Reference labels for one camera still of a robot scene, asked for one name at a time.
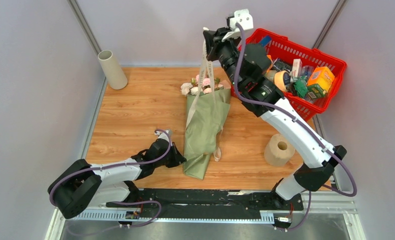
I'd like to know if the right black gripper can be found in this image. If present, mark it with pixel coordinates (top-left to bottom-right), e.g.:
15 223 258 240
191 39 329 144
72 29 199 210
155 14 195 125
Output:
203 27 244 90

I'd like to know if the cream printed ribbon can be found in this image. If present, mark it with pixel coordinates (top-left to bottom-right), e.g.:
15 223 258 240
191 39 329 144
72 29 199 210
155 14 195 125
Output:
185 40 222 147

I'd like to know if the pink and white flower bunch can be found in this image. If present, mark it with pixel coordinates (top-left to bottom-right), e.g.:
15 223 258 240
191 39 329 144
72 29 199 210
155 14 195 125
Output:
180 75 231 97

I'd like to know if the green wrapping paper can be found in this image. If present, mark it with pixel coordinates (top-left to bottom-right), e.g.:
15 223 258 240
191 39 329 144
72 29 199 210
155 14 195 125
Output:
183 88 231 180

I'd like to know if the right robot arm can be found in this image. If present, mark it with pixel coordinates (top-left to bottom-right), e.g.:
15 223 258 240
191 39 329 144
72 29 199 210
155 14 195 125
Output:
203 27 347 210

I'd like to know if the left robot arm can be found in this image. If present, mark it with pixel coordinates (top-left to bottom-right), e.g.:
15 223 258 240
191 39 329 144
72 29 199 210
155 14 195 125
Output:
47 137 186 219

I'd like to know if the beige cylindrical vase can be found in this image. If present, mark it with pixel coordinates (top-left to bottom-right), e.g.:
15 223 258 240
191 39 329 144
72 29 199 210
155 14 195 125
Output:
97 50 128 90

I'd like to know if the blue razor box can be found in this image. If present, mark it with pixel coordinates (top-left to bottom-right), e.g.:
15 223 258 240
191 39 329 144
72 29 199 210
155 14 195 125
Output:
259 35 272 48

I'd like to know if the red plastic shopping basket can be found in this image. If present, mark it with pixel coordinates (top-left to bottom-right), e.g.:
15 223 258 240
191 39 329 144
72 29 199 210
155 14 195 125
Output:
246 28 347 121

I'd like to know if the dark foil packet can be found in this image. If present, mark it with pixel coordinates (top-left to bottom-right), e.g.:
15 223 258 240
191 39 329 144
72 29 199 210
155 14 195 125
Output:
271 58 292 73

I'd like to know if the beige masking tape roll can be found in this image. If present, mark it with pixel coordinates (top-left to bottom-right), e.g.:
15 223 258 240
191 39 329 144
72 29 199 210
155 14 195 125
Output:
273 70 291 92

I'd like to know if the white small box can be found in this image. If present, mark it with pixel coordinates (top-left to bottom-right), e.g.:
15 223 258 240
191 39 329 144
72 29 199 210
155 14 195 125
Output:
290 58 303 82

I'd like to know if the green crumpled packet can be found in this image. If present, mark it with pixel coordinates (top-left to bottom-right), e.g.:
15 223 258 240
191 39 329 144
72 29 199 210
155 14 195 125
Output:
292 76 308 99

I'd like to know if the toilet paper roll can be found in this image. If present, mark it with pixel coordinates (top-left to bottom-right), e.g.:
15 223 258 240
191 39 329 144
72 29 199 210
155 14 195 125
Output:
264 134 296 167

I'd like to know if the orange and green box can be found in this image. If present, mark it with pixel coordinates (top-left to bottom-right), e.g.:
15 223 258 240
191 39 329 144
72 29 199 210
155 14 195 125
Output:
307 66 335 100

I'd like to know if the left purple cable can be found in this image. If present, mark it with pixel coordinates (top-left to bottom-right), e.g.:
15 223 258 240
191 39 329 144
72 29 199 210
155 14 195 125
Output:
49 129 174 208

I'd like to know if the purple cable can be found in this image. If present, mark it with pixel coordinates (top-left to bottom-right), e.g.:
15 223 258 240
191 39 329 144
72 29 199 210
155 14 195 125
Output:
49 129 174 208
232 22 358 198

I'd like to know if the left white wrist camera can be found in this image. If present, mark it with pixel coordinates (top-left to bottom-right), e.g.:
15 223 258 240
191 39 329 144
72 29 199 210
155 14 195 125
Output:
154 129 173 142

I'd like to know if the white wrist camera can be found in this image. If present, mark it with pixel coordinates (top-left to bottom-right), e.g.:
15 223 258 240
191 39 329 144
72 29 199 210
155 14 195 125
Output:
222 8 254 42
154 129 173 142

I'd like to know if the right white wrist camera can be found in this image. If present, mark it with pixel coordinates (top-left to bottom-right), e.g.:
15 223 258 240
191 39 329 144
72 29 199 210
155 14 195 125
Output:
222 8 254 42

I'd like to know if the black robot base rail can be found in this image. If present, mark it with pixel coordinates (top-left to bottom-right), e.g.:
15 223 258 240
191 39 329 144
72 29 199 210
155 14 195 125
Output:
104 187 304 229

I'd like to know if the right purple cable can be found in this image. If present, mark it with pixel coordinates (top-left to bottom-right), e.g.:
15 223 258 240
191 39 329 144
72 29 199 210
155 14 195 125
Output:
232 22 358 198

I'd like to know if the aluminium frame post right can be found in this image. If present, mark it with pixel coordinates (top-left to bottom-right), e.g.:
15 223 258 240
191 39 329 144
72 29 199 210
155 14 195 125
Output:
311 0 348 49

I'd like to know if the aluminium frame post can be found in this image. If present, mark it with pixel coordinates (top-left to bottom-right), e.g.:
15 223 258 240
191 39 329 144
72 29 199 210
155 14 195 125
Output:
311 0 348 49
67 0 102 55

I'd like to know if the aluminium frame post left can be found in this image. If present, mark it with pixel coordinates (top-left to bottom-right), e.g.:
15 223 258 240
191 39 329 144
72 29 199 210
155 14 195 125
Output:
67 0 102 55

